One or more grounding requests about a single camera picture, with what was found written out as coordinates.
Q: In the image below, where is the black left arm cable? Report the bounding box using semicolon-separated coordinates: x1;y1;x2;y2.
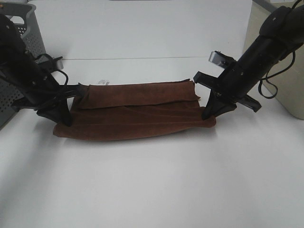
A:
35;54;69;105

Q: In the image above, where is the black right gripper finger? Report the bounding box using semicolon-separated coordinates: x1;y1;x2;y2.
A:
210;102;236;117
201;91;222;120

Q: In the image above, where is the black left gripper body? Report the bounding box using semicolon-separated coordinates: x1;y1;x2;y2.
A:
0;51;85;112

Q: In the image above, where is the beige storage bin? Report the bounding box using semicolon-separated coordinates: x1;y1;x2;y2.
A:
243;0;304;120

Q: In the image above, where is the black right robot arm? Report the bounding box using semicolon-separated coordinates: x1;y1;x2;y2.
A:
193;5;304;120

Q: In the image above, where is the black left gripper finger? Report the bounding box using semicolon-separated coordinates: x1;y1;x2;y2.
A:
57;99;72;126
37;105;64;123

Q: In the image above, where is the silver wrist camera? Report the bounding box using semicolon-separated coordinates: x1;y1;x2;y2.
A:
209;51;235;69
38;57;64;73

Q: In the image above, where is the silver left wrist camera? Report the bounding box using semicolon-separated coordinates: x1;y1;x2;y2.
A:
38;57;64;73

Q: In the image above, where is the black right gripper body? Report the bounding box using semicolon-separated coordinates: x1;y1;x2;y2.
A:
194;39;278;112

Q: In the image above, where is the white towel care label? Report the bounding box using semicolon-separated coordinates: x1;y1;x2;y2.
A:
97;79;109;86

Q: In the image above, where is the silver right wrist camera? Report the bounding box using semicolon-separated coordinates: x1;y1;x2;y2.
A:
209;51;235;69

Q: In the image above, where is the grey perforated plastic basket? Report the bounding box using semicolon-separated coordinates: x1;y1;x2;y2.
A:
0;0;46;127

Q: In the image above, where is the brown towel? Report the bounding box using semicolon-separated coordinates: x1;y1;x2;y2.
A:
53;79;216;141

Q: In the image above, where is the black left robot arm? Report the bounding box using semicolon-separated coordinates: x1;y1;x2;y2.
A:
0;15;85;126

